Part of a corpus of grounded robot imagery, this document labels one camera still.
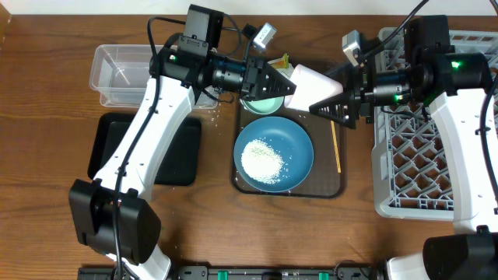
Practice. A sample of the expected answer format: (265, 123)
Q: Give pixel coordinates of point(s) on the white rice pile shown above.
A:
(261, 162)

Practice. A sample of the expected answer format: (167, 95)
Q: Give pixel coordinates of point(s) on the clear plastic bin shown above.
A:
(120, 73)

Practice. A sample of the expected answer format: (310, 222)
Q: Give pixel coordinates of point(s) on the black plastic bin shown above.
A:
(179, 166)

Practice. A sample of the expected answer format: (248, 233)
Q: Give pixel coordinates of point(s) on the wooden chopstick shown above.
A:
(336, 148)

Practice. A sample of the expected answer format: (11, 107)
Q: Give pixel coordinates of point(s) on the dark brown serving tray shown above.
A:
(323, 180)

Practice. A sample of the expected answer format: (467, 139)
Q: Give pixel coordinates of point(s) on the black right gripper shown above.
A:
(362, 88)

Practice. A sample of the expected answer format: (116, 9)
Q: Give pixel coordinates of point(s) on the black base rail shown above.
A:
(345, 270)

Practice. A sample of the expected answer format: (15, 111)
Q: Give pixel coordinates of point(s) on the crumpled white napkin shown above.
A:
(287, 72)

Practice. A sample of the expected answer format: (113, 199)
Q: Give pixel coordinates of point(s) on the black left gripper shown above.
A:
(254, 76)

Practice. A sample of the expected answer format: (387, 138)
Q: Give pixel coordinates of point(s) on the pink cup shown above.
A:
(311, 87)

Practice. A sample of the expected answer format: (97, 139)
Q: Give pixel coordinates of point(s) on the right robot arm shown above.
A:
(458, 90)

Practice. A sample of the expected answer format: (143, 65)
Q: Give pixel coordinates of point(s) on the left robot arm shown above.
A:
(111, 213)

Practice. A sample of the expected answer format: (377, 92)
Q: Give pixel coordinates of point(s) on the grey dishwasher rack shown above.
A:
(410, 175)

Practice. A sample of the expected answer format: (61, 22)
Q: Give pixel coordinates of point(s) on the yellow green snack wrapper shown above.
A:
(280, 63)

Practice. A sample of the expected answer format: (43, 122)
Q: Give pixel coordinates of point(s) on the mint green bowl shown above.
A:
(263, 107)

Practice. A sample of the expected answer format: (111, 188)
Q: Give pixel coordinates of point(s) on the dark blue plate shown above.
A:
(289, 140)

